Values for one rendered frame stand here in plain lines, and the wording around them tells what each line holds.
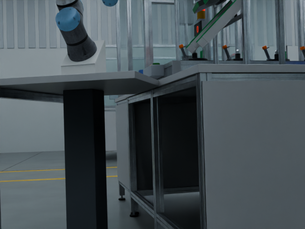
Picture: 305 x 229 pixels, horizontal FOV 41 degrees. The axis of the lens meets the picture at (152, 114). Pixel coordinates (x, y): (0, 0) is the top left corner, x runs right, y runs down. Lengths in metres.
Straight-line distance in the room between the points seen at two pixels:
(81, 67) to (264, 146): 1.00
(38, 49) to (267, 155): 9.14
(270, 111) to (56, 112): 8.85
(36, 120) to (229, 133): 8.94
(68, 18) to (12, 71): 8.46
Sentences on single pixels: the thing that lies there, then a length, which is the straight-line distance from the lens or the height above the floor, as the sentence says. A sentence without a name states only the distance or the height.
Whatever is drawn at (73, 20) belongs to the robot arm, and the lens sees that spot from 2.01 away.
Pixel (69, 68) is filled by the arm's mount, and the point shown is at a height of 0.94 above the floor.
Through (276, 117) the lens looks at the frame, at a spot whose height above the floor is 0.66.
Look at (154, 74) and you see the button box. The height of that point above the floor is 0.91.
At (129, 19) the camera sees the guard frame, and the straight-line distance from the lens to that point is 3.07.
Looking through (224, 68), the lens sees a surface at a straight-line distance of 1.50.
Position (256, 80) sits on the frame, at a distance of 1.56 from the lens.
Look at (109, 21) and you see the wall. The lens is 10.42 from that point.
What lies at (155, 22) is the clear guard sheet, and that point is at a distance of 3.65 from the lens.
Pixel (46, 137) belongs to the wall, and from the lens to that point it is 10.23.
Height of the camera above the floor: 0.67
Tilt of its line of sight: 1 degrees up
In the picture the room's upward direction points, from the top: 2 degrees counter-clockwise
